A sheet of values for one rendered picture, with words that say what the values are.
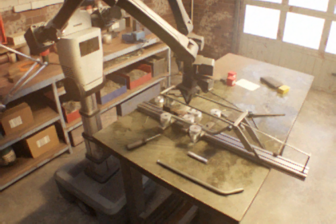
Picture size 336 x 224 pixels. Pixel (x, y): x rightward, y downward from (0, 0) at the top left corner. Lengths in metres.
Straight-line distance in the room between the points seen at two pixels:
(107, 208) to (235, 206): 0.98
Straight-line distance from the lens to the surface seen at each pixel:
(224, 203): 0.94
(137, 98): 3.05
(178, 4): 1.26
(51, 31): 1.14
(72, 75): 1.42
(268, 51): 4.18
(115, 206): 1.71
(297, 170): 1.11
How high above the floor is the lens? 1.62
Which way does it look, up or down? 30 degrees down
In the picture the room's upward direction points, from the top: straight up
